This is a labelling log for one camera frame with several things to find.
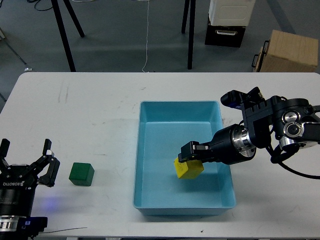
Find black tripod legs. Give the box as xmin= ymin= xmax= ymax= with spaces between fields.
xmin=181 ymin=0 xmax=196 ymax=70
xmin=51 ymin=0 xmax=85 ymax=72

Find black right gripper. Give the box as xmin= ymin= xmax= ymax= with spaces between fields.
xmin=178 ymin=124 xmax=257 ymax=165

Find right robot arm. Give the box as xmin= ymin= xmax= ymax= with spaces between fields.
xmin=177 ymin=93 xmax=320 ymax=180

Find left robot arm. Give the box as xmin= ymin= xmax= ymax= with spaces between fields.
xmin=0 ymin=138 xmax=60 ymax=240

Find light wooden box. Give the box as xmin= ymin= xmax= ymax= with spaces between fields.
xmin=251 ymin=30 xmax=319 ymax=73

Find green wooden cube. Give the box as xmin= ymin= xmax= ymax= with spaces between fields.
xmin=68 ymin=162 xmax=95 ymax=187

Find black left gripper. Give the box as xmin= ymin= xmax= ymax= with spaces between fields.
xmin=0 ymin=138 xmax=60 ymax=200

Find black crate with handle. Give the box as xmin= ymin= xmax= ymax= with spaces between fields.
xmin=204 ymin=23 xmax=246 ymax=48

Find white appliance box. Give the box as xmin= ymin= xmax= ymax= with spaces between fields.
xmin=208 ymin=0 xmax=256 ymax=27

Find light blue plastic bin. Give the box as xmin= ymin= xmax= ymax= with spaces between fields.
xmin=133 ymin=101 xmax=236 ymax=216

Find black tripod legs right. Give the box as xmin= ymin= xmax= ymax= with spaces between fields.
xmin=181 ymin=0 xmax=196 ymax=70

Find white hanging cable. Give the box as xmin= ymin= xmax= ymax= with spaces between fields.
xmin=141 ymin=0 xmax=151 ymax=74

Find black tripod legs left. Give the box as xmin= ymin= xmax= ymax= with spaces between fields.
xmin=51 ymin=0 xmax=85 ymax=72

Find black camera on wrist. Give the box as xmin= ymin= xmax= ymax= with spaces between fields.
xmin=220 ymin=86 xmax=265 ymax=110

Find yellow wooden cube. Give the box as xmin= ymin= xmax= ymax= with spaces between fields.
xmin=174 ymin=158 xmax=204 ymax=180

